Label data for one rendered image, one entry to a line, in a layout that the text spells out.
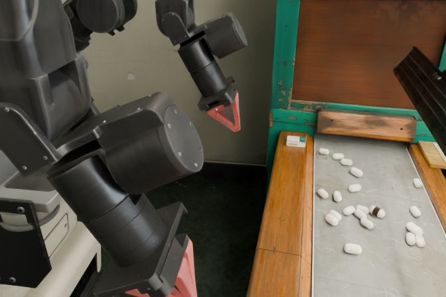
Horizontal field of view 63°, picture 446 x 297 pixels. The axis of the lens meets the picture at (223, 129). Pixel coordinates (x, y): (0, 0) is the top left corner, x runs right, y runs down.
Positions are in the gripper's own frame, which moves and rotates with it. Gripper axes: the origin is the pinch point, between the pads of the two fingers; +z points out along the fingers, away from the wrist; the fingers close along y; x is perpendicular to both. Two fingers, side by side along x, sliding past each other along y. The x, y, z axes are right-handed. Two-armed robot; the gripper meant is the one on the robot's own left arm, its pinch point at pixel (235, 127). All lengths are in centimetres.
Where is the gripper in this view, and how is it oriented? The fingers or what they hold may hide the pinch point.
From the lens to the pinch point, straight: 76.3
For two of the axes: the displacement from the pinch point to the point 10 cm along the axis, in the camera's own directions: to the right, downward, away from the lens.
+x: -8.8, 3.6, 3.1
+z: 4.6, 8.2, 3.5
